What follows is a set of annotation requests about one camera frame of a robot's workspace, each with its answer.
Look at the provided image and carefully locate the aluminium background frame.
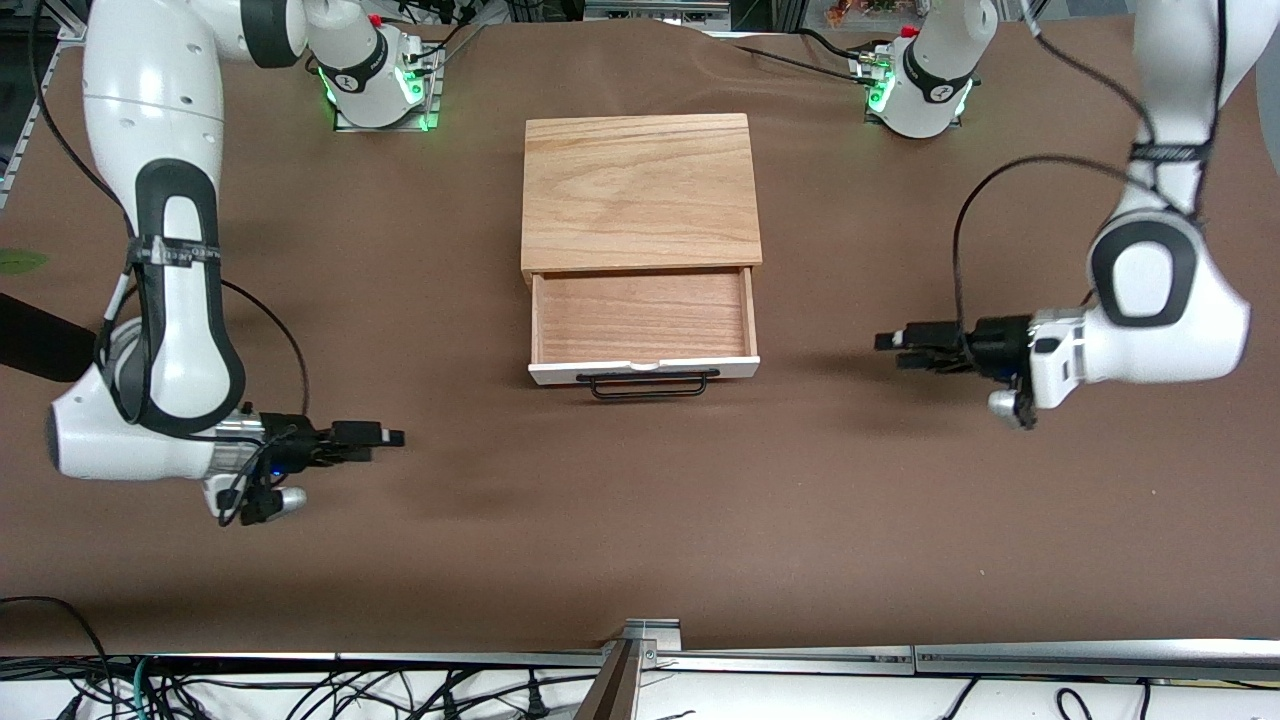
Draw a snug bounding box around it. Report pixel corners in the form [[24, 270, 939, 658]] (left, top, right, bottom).
[[500, 0, 733, 33]]

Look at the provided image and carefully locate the black looping floor cable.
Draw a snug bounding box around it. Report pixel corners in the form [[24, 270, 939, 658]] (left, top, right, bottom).
[[0, 596, 109, 663]]

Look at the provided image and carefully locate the black cable on table cover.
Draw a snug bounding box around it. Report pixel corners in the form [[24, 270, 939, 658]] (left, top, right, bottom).
[[705, 30, 881, 79]]

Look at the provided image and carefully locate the aluminium upright post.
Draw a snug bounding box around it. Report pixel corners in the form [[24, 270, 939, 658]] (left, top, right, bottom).
[[575, 640, 643, 720]]

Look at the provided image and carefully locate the wooden drawer with white front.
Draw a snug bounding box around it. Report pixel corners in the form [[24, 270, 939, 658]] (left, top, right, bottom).
[[527, 265, 761, 387]]

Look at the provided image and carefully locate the black cable at arm base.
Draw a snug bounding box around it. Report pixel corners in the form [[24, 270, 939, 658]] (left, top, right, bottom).
[[400, 0, 483, 71]]

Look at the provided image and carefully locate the orange background item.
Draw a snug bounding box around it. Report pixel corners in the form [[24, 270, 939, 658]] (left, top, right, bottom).
[[826, 0, 903, 28]]

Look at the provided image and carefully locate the brown table cover sheet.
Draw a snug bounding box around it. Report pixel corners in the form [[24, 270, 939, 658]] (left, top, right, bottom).
[[0, 15, 1280, 656]]

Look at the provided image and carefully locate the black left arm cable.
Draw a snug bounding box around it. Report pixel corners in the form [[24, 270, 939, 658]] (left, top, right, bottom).
[[952, 0, 1226, 336]]

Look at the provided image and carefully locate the slanted aluminium frame bar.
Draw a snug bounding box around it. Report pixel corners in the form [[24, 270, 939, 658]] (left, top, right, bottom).
[[0, 12, 96, 207]]

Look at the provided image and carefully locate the tangled black cable bundle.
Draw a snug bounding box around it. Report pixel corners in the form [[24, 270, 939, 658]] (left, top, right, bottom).
[[0, 655, 601, 720]]

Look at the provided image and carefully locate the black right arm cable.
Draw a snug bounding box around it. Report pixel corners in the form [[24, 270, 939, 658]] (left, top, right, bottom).
[[28, 0, 311, 527]]

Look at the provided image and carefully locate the aluminium corner bracket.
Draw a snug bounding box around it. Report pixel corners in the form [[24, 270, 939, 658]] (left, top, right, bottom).
[[608, 616, 683, 673]]

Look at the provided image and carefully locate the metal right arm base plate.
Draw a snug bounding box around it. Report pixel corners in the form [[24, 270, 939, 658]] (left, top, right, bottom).
[[333, 45, 443, 131]]

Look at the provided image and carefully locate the black metal drawer handle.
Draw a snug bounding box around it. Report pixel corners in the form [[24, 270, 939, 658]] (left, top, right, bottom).
[[576, 370, 721, 402]]

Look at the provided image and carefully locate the thin black cable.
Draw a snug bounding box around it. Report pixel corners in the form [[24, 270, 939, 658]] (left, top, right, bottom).
[[938, 678, 983, 720]]

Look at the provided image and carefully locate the black padded cylinder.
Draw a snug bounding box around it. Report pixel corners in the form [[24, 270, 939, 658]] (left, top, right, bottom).
[[0, 293, 101, 383]]

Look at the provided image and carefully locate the wooden drawer cabinet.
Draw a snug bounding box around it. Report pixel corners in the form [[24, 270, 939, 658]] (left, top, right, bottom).
[[520, 113, 764, 291]]

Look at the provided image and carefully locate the long aluminium frame rail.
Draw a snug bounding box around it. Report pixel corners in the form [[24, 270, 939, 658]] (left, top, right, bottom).
[[915, 638, 1280, 683]]

